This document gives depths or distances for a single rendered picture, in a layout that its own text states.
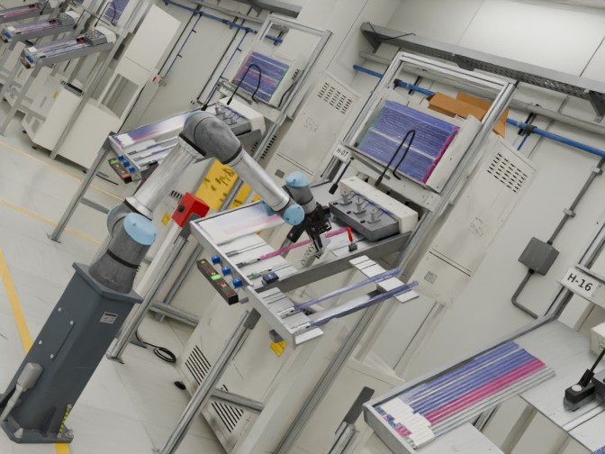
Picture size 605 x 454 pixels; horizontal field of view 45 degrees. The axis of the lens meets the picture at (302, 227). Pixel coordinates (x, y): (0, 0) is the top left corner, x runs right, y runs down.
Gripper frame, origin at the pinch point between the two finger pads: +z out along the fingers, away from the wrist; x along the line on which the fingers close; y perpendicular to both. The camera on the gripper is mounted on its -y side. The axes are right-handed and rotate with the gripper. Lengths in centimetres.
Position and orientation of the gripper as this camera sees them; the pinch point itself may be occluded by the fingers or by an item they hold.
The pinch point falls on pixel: (319, 251)
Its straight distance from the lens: 287.3
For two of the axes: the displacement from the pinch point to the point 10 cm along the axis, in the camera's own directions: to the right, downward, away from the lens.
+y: 8.2, -5.1, 2.5
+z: 3.2, 7.8, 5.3
